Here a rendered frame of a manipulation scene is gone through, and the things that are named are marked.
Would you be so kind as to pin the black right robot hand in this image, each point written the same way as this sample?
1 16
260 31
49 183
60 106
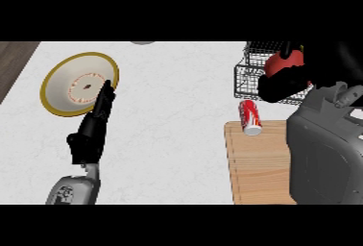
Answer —
293 78

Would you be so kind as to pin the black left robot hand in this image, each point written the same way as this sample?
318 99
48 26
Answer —
92 128

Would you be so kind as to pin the red bell pepper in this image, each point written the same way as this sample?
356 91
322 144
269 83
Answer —
284 64

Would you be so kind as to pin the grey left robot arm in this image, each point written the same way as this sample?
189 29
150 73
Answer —
76 189

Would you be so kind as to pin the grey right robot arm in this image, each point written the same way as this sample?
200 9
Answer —
327 150

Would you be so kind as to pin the wooden cutting board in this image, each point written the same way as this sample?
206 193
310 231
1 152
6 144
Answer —
260 163

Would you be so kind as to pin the white plate with gold rim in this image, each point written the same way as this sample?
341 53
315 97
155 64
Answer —
79 84

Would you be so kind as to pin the red soda can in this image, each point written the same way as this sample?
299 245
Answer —
250 117

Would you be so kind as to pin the grey round object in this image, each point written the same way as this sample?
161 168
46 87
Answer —
142 42

